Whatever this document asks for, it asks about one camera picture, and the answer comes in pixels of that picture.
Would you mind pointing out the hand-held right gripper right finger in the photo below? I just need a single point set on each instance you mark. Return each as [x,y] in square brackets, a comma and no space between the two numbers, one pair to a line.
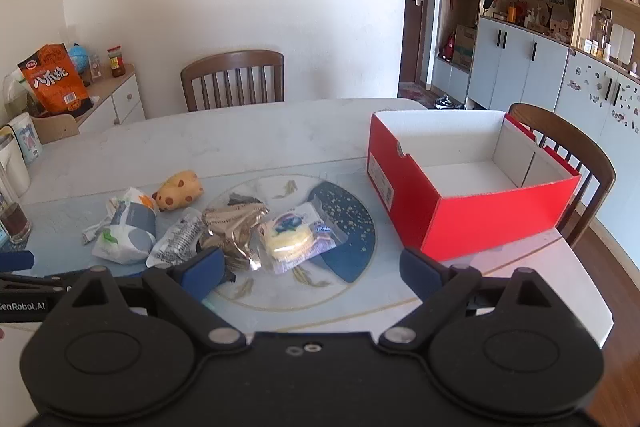
[422,272]

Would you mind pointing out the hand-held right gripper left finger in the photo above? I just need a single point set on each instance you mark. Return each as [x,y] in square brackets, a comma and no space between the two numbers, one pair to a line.
[200,272]

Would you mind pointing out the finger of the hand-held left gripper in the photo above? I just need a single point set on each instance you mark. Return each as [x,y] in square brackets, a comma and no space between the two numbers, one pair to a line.
[17,263]
[30,284]

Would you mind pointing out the white black-print packet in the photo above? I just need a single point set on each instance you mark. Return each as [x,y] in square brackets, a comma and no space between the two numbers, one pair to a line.
[175,239]

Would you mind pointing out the dark shiny foil snack packet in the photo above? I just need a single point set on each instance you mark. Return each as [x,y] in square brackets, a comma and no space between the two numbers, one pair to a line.
[232,222]

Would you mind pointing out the red cardboard box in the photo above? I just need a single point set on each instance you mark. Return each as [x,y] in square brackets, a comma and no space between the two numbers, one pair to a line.
[475,222]

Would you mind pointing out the small white packet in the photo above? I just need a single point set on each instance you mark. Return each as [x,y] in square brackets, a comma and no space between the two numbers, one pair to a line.
[95,232]

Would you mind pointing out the clear packet with dark contents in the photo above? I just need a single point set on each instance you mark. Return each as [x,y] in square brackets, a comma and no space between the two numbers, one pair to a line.
[242,199]

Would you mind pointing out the yellow spotted animal toy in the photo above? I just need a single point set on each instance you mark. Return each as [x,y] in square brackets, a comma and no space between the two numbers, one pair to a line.
[177,191]

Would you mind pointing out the white green snack packet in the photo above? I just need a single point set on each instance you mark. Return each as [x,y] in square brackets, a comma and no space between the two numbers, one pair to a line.
[125,232]

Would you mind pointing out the white marble desktop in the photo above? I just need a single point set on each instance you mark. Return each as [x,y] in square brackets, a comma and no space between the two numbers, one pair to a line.
[300,132]

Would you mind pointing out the glass with dark liquid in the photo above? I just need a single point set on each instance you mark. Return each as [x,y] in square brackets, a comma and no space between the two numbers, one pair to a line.
[15,224]

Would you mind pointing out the white electric kettle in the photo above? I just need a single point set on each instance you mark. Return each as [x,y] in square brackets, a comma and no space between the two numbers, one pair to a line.
[12,172]

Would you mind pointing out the white printed mug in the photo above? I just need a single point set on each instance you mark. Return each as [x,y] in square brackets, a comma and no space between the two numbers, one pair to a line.
[25,142]

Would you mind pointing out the clear plastic container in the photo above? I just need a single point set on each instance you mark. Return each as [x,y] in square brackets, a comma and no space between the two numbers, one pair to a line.
[15,92]

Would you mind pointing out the pair of dark shoes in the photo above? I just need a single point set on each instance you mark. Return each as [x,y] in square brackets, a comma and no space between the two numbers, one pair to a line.
[445,102]

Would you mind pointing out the orange snack bag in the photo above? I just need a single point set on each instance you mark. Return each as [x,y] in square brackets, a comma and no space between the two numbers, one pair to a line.
[55,82]

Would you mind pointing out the white side cabinet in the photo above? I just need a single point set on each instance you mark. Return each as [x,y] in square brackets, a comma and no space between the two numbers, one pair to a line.
[117,102]

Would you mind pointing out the brown wooden chair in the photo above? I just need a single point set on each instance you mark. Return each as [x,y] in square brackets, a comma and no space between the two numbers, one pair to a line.
[595,167]
[232,57]

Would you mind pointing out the small clear container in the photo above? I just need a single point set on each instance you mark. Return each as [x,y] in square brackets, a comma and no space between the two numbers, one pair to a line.
[95,67]

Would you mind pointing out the small blue globe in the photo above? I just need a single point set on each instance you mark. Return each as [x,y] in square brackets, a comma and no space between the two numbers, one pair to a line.
[79,57]

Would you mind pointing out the red-lidded sauce jar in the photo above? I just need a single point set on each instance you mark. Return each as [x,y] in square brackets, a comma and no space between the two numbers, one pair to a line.
[117,64]

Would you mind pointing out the red bag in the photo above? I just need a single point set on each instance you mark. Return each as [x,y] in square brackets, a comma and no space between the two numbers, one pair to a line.
[447,47]

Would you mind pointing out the brown cardboard carton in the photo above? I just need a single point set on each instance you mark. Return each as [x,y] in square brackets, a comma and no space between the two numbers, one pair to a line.
[465,44]

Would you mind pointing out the white cabinet with magnets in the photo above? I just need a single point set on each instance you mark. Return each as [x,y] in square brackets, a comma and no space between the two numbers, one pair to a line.
[590,107]

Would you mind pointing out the grey wooden wall cabinet unit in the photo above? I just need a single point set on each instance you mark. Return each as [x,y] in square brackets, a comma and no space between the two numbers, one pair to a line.
[510,52]

